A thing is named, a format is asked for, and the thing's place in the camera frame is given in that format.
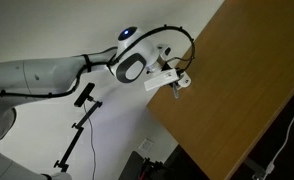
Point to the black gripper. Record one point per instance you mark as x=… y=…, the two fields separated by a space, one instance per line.
x=176 y=83

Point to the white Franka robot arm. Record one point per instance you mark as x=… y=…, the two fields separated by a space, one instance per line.
x=37 y=76

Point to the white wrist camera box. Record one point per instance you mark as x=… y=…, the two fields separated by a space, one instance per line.
x=162 y=80

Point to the white wall outlet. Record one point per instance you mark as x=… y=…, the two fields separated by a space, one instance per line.
x=146 y=145

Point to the black equipment frame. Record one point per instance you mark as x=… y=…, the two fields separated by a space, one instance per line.
x=143 y=166

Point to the black camera on stand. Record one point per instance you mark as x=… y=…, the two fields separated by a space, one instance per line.
x=84 y=94

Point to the black articulated camera stand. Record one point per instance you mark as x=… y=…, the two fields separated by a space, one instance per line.
x=80 y=130

